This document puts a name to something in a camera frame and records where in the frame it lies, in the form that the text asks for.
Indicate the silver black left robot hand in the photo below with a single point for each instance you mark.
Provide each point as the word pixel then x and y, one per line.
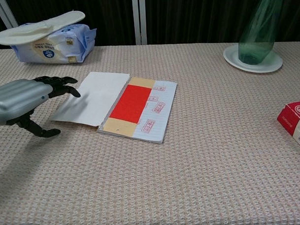
pixel 18 93

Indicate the open notebook with red label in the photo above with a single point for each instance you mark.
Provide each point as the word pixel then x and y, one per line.
pixel 120 106

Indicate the blue white tissue pack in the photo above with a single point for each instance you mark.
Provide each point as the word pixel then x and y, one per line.
pixel 56 46

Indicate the white disposable slipper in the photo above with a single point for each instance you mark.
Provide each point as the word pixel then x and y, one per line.
pixel 36 26

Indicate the beige woven tablecloth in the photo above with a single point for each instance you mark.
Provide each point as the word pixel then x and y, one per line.
pixel 166 166

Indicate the dark curtain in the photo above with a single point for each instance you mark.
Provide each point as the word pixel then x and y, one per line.
pixel 198 14

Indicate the white paper plate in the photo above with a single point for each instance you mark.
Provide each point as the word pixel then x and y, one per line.
pixel 253 62

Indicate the green glass bottle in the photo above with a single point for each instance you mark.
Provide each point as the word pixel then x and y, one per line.
pixel 259 27

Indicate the red white carton box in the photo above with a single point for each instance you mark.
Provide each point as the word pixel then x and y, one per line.
pixel 294 119

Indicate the white slanted frame bar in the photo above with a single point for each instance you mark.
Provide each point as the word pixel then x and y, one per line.
pixel 4 12

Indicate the white vertical frame post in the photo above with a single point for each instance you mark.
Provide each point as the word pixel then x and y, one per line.
pixel 139 19

